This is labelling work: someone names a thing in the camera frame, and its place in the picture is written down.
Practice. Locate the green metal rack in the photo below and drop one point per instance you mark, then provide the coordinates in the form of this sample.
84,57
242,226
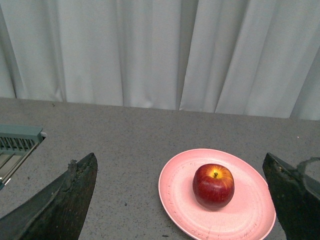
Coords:
17,142

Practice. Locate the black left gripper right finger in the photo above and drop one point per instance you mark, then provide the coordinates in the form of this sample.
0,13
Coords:
296,197

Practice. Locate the white curtain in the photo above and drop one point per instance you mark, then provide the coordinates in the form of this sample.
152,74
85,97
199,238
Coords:
243,57

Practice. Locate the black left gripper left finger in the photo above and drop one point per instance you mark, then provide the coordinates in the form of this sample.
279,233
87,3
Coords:
59,210

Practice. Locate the pink round plate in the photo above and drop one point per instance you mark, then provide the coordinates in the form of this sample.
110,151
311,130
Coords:
250,215

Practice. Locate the red apple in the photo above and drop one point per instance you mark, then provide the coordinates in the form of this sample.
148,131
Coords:
213,186

